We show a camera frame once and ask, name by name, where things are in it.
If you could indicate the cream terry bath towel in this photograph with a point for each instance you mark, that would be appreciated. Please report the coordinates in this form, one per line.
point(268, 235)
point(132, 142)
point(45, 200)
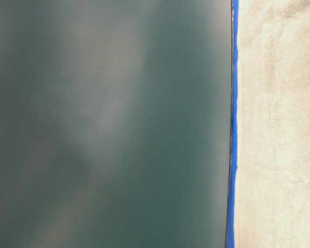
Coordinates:
point(272, 186)

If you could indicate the blue table cover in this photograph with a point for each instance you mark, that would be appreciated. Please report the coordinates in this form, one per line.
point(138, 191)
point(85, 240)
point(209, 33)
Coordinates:
point(229, 236)

